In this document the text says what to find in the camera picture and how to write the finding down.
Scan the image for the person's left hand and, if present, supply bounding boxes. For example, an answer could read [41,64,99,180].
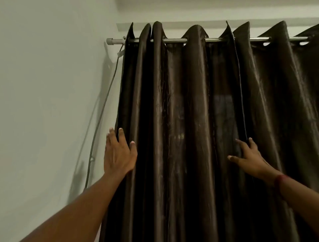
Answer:
[104,127,138,178]

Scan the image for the person's right hand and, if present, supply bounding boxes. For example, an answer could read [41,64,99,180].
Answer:
[227,137,281,185]

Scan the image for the dark brown satin curtain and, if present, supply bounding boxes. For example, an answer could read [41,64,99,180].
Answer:
[233,21,319,242]
[99,21,250,242]

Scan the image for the person's right forearm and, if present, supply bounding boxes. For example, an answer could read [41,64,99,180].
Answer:
[275,174,319,235]

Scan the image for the person's left forearm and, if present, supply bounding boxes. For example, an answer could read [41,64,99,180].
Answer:
[20,172,126,242]

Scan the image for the red wrist thread band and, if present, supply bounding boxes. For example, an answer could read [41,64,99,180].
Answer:
[274,174,290,197]

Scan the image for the silver metal curtain rod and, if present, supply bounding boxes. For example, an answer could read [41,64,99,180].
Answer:
[106,37,311,46]

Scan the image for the grey wall cable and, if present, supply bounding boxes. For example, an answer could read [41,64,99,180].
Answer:
[84,37,126,190]

